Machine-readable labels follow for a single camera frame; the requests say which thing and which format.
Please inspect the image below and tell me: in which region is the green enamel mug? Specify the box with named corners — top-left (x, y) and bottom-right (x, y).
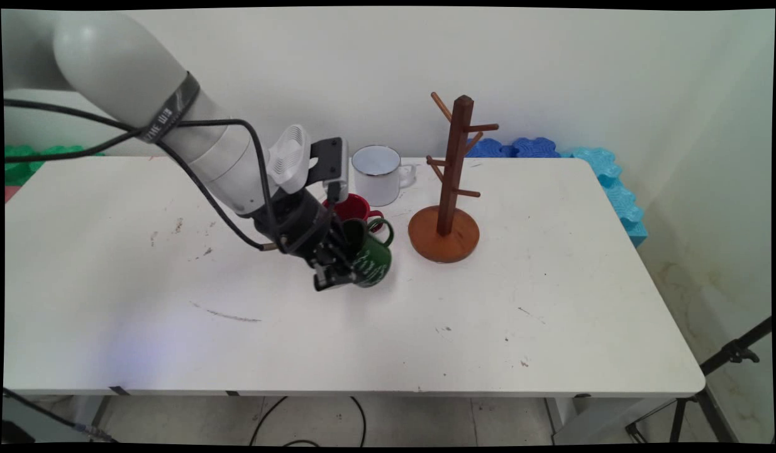
top-left (341, 217), bottom-right (396, 289)

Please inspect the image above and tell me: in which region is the brown wooden mug tree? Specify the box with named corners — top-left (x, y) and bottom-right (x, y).
top-left (408, 92), bottom-right (501, 264)

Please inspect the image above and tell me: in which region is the red enamel mug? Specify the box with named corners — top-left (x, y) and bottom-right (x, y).
top-left (323, 193), bottom-right (386, 235)

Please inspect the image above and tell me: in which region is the grey metal table leg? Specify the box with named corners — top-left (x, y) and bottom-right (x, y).
top-left (80, 395), bottom-right (113, 435)

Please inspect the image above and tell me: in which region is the black tripod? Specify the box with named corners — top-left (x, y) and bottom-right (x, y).
top-left (625, 317), bottom-right (773, 444)

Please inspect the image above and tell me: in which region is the white ribbed camera mount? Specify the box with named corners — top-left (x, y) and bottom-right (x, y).
top-left (265, 124), bottom-right (320, 195)

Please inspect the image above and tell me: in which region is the black velcro strap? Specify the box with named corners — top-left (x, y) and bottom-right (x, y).
top-left (139, 72), bottom-right (201, 145)

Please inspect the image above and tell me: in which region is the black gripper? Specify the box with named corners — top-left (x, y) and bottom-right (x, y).
top-left (252, 188), bottom-right (366, 293)

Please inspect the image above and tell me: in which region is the white enamel mug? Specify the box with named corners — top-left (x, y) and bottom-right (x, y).
top-left (352, 145), bottom-right (418, 208)

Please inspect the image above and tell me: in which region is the light blue foam mat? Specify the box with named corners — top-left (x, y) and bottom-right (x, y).
top-left (561, 147), bottom-right (649, 248)

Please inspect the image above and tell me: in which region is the green foam mat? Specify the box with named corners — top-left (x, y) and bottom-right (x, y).
top-left (4, 144), bottom-right (106, 187)

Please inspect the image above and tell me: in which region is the dark blue foam mat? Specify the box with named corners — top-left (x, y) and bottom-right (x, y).
top-left (467, 137), bottom-right (562, 159)

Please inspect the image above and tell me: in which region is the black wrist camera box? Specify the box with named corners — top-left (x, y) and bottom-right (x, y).
top-left (309, 137), bottom-right (350, 204)

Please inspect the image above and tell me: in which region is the black floor cable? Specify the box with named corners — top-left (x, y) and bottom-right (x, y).
top-left (248, 396), bottom-right (368, 448)

